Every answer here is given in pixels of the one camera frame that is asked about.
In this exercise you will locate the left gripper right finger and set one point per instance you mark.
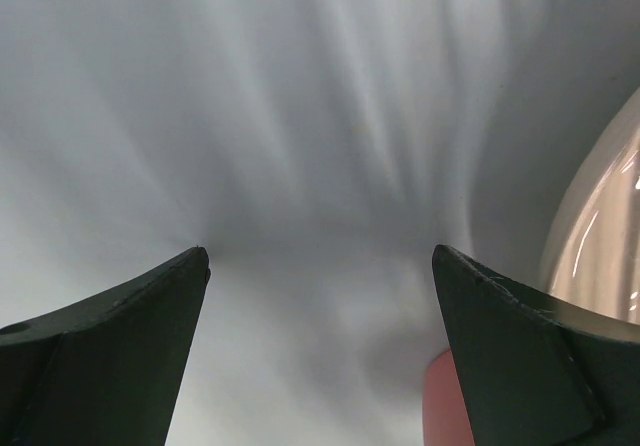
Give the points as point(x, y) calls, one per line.
point(533, 369)

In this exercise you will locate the cream and pink plate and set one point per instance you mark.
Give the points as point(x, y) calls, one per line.
point(591, 255)

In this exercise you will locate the pink plastic cup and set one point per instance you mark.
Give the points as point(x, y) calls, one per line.
point(444, 415)

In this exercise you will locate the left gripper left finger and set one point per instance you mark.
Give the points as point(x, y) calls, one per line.
point(106, 370)

